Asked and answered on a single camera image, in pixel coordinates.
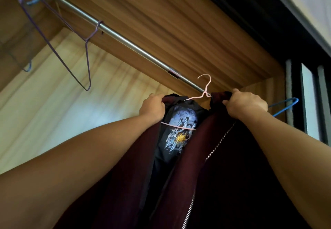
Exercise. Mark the person's right fingers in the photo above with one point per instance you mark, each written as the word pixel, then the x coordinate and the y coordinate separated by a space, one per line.
pixel 232 99

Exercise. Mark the black window frame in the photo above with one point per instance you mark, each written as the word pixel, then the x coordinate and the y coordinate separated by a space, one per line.
pixel 258 16

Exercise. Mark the person's left forearm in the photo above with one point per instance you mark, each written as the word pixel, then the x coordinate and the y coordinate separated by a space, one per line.
pixel 77 164

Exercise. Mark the person's right hand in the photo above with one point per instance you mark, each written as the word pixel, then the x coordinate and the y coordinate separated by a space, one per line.
pixel 249 104

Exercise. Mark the person's right forearm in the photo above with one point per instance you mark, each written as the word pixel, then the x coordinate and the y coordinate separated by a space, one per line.
pixel 289 153

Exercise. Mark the maroon zip jacket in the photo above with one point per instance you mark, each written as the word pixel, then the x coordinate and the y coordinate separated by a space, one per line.
pixel 175 184

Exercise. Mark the person's left hand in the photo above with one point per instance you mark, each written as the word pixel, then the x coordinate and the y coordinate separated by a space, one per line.
pixel 151 108

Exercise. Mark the metal closet rod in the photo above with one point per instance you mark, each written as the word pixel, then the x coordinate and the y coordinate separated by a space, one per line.
pixel 129 42

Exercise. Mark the person's left fingers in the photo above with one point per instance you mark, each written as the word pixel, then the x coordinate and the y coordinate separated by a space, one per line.
pixel 158 97

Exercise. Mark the black printed t-shirt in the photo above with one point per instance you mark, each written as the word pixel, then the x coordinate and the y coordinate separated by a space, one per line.
pixel 182 119

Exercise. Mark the wooden wardrobe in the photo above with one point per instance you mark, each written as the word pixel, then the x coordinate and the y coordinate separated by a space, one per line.
pixel 168 16

